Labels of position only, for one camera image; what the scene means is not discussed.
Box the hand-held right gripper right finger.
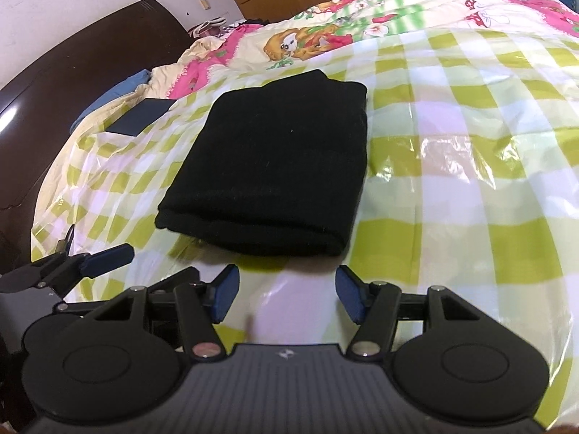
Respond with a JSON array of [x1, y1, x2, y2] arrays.
[[335, 266, 487, 359]]

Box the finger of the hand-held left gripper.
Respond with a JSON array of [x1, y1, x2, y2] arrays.
[[0, 243, 135, 294], [145, 267, 200, 303]]

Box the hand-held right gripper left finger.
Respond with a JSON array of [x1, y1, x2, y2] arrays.
[[84, 263, 241, 361]]

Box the black pants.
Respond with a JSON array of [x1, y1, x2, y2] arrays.
[[155, 69, 368, 257]]

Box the dark blue flat box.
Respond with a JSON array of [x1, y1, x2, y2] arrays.
[[106, 98, 177, 137]]

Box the blue pillow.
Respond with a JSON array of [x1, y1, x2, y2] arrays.
[[69, 69, 152, 134]]

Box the dark wooden headboard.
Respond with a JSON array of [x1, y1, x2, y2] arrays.
[[0, 0, 191, 245]]

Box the pile of clothes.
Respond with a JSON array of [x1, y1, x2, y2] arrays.
[[187, 17, 272, 39]]

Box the cartoon printed quilt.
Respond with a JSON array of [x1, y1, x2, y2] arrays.
[[149, 0, 579, 100]]

